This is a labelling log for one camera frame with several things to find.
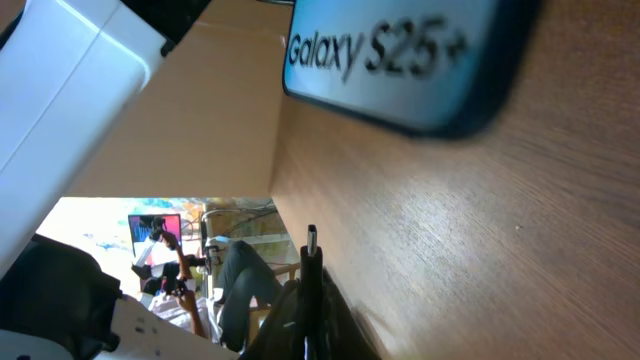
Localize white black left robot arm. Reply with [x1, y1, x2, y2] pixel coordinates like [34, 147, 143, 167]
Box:
[1, 0, 233, 359]

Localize seated person in background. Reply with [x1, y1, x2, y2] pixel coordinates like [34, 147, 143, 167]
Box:
[131, 232, 282, 352]

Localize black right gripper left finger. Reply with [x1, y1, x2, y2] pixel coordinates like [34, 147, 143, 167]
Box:
[240, 280, 302, 360]

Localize black USB charging cable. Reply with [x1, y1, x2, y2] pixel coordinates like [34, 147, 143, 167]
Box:
[298, 224, 325, 360]

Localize colourful background monitor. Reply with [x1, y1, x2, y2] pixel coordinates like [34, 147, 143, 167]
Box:
[127, 214, 182, 257]

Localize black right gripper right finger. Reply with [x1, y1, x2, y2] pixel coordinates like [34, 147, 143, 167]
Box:
[320, 269, 380, 360]

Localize blue Galaxy smartphone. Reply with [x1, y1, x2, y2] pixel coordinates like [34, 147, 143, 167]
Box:
[282, 0, 542, 139]

